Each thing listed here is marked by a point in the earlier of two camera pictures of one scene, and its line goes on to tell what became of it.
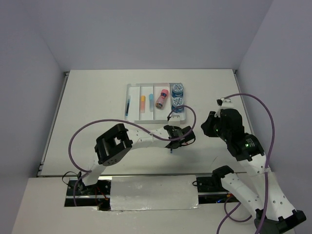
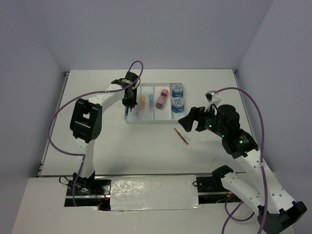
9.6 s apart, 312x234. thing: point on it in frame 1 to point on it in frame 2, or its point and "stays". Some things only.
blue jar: (178, 101) stays
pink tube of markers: (162, 98) stays
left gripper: (175, 128) to (132, 103)
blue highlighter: (151, 96) stays
